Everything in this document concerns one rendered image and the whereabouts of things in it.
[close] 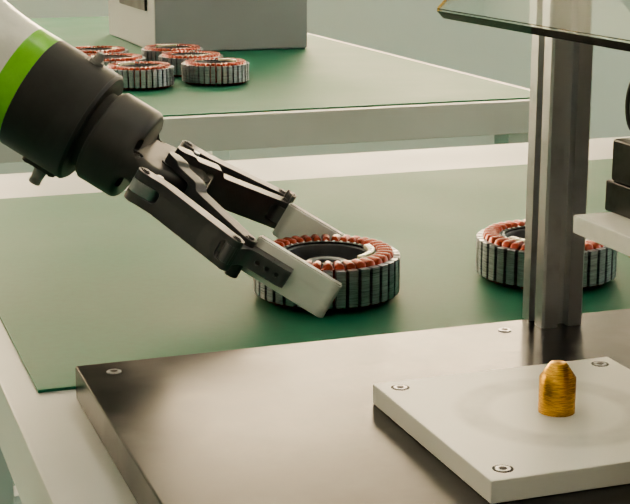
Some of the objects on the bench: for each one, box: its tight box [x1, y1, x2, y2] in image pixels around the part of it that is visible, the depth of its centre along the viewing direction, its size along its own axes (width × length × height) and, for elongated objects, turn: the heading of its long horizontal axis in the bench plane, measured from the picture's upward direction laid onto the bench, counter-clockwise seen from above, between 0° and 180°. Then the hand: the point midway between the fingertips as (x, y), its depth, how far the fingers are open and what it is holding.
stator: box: [476, 219, 618, 290], centre depth 117 cm, size 11×11×4 cm
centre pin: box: [538, 360, 576, 417], centre depth 77 cm, size 2×2×3 cm
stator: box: [253, 234, 400, 312], centre depth 111 cm, size 11×11×4 cm
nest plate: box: [373, 357, 630, 504], centre depth 77 cm, size 15×15×1 cm
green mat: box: [0, 159, 630, 393], centre depth 133 cm, size 94×61×1 cm, turn 109°
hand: (323, 268), depth 111 cm, fingers closed on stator, 11 cm apart
